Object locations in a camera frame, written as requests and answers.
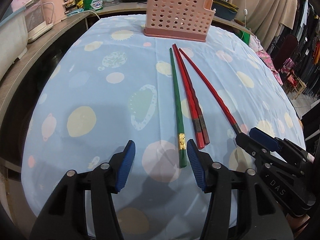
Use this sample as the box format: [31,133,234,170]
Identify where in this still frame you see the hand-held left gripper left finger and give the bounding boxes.
[29,140,137,240]

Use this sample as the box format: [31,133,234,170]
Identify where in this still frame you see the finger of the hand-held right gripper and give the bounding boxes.
[249,127,313,163]
[236,133,303,173]

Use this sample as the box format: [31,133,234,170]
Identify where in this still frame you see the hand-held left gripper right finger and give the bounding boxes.
[187,139,293,240]

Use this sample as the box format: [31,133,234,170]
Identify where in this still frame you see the red chopstick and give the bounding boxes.
[178,48,242,134]
[172,44,203,149]
[174,43,210,145]

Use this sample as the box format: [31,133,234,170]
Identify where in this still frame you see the green chopstick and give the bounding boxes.
[169,48,187,168]

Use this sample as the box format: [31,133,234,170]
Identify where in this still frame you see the pink perforated utensil holder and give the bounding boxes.
[144,0,217,42]

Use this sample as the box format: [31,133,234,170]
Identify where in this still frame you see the small wooden stool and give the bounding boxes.
[287,76,307,98]

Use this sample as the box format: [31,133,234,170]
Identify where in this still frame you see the pink floral cloth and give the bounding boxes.
[249,35,283,85]

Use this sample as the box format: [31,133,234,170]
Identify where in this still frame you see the light blue printed tablecloth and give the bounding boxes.
[21,15,307,230]

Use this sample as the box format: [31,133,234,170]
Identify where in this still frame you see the dark metal chair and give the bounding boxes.
[266,34,299,73]

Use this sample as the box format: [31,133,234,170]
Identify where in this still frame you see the green bag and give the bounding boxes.
[240,30,252,46]

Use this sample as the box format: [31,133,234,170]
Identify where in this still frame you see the hanging clothes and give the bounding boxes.
[282,0,320,98]

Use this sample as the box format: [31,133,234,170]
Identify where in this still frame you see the beige curtain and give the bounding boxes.
[229,0,300,50]

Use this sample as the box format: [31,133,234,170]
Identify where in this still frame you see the blue and yellow dishes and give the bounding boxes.
[212,1,239,20]

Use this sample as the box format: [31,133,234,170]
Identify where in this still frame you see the white plastic tub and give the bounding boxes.
[0,6,29,80]

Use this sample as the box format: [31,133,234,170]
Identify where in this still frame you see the white clear-topped appliance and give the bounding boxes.
[24,0,54,43]

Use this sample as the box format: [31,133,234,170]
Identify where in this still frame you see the pink electric kettle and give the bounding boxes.
[41,0,73,24]

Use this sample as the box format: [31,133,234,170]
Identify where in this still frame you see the white cable with switch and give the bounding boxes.
[240,0,253,34]

